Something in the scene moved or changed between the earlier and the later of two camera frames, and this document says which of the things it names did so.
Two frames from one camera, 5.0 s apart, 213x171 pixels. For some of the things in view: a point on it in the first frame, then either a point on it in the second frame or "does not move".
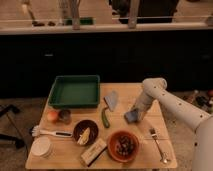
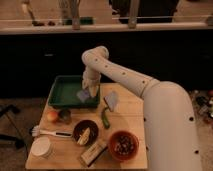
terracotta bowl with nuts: x=123 y=146 does not move
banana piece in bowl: x=84 y=137 does not move
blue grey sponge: x=132 y=116 → x=83 y=95
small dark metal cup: x=65 y=116 does not move
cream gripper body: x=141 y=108 → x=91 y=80
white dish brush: x=36 y=131 does not move
